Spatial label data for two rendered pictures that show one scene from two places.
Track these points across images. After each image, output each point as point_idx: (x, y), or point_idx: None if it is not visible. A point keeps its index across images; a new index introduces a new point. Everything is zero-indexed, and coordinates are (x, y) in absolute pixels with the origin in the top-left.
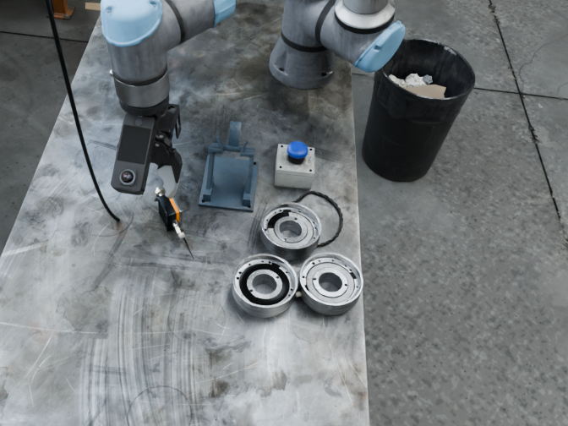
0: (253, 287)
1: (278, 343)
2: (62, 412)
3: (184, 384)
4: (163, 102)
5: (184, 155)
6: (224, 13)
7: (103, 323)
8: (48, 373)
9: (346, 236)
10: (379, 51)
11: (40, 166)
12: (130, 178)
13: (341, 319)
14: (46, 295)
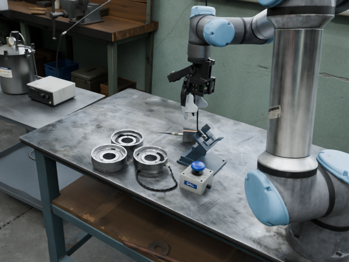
0: (128, 137)
1: (100, 143)
2: (123, 104)
3: (108, 121)
4: (189, 58)
5: (231, 156)
6: (206, 34)
7: (149, 116)
8: (139, 105)
9: (135, 184)
10: (246, 178)
11: (240, 122)
12: (172, 72)
13: (91, 161)
14: (170, 110)
